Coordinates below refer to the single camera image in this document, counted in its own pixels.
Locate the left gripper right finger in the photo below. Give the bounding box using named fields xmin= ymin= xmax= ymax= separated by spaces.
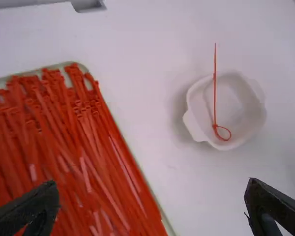
xmin=244 ymin=177 xmax=295 ymax=236

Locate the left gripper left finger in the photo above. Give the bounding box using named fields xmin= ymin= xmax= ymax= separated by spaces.
xmin=0 ymin=179 xmax=61 ymax=236

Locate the orange cable tie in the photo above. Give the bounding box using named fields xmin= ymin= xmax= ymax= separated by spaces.
xmin=211 ymin=42 xmax=233 ymax=142

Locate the white dish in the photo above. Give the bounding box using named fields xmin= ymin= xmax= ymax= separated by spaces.
xmin=182 ymin=71 xmax=267 ymax=151

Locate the pale tray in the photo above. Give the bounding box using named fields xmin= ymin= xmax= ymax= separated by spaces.
xmin=0 ymin=60 xmax=176 ymax=236

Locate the row of orange cable ties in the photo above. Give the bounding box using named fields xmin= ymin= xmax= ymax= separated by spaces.
xmin=0 ymin=63 xmax=169 ymax=236

